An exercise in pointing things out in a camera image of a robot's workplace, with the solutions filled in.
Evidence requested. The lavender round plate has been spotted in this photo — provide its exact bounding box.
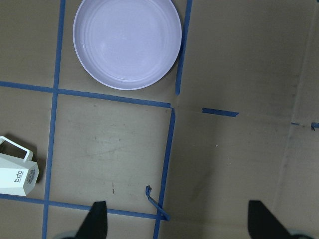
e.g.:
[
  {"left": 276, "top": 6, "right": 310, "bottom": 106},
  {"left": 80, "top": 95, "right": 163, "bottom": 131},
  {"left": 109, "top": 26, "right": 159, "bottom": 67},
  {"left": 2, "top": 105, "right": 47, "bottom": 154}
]
[{"left": 73, "top": 0, "right": 182, "bottom": 90}]

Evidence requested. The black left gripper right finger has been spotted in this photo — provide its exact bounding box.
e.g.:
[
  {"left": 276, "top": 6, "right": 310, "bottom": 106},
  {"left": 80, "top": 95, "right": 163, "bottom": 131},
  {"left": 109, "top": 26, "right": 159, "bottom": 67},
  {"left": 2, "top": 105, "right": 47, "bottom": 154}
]
[{"left": 248, "top": 200, "right": 292, "bottom": 239}]

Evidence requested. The short blue tape strip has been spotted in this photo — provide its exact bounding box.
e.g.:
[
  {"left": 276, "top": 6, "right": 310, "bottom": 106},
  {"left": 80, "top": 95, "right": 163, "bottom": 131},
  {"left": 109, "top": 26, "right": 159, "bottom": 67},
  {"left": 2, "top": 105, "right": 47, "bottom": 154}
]
[{"left": 202, "top": 108, "right": 239, "bottom": 118}]

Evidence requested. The peeling blue tape piece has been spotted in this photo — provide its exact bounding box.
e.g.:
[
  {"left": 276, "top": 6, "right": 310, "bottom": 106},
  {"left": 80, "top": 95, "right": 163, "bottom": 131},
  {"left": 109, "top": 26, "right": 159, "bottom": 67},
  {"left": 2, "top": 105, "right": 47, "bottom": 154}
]
[{"left": 145, "top": 185, "right": 170, "bottom": 221}]

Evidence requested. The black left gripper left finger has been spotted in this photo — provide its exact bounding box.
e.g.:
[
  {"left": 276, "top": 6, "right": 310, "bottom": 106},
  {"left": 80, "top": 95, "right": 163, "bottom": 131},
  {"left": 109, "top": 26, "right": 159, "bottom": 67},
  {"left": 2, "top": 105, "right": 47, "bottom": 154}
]
[{"left": 75, "top": 201, "right": 108, "bottom": 239}]

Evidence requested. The white angular mug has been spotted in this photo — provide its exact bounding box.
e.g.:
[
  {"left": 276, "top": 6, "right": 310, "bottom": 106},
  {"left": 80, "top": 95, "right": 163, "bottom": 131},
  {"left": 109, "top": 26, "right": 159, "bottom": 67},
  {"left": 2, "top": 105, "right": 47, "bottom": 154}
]
[{"left": 0, "top": 136, "right": 39, "bottom": 196}]

